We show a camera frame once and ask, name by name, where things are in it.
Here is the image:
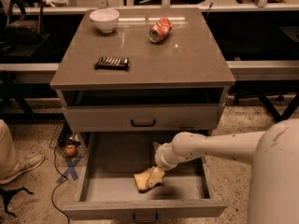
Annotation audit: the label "yellow sponge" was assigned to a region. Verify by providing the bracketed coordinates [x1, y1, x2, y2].
[134, 168, 152, 192]

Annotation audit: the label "white bowl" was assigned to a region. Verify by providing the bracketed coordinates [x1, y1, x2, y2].
[90, 8, 120, 34]

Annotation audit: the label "wire basket on floor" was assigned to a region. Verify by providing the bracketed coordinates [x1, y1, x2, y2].
[50, 122, 85, 158]

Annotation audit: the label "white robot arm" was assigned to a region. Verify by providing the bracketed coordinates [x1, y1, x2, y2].
[155, 119, 299, 224]

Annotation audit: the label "dark snack bar packet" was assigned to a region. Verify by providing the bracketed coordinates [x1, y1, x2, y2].
[93, 57, 129, 70]

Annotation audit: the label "black chair base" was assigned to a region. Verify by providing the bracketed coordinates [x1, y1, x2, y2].
[259, 93, 299, 122]

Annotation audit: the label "grey sneaker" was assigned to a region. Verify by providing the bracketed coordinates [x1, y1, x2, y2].
[0, 154, 45, 185]

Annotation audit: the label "open middle drawer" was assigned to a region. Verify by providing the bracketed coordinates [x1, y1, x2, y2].
[63, 132, 226, 223]

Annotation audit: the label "grey drawer cabinet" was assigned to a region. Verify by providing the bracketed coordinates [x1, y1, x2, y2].
[50, 7, 236, 151]

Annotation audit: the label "black floor cable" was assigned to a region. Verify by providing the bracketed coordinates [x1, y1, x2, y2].
[50, 145, 71, 224]

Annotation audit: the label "orange ball on floor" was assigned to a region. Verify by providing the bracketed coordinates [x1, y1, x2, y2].
[64, 145, 78, 158]

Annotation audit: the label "closed top drawer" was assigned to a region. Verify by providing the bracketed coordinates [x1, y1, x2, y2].
[63, 105, 224, 132]

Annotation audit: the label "blue tape cross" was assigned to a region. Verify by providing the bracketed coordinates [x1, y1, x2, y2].
[57, 156, 81, 184]

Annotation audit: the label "person leg beige trousers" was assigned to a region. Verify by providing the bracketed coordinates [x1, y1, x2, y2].
[0, 119, 24, 177]

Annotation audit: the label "crushed red soda can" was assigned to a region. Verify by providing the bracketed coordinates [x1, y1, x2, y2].
[149, 17, 172, 43]

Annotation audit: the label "black chair at left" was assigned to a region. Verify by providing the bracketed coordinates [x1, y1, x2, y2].
[0, 0, 50, 61]

